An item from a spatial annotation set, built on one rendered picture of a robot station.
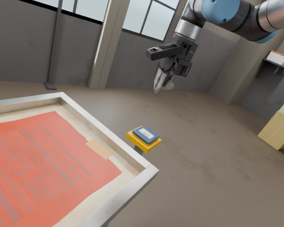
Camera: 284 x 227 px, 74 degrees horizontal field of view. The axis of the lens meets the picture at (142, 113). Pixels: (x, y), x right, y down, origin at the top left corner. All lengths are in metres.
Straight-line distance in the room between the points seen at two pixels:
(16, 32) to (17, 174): 2.47
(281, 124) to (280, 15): 4.41
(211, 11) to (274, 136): 4.54
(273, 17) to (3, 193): 0.76
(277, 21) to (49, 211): 0.70
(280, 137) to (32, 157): 4.69
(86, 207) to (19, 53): 2.67
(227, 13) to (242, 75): 5.61
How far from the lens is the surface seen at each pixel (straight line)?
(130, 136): 0.87
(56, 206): 0.58
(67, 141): 0.74
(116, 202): 0.57
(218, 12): 0.53
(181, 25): 0.64
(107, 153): 0.74
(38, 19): 2.97
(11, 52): 3.04
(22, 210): 0.58
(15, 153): 0.69
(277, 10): 0.55
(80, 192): 0.61
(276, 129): 4.93
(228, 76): 6.27
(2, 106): 0.84
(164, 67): 0.66
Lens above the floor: 1.44
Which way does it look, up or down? 27 degrees down
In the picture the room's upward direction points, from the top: 23 degrees clockwise
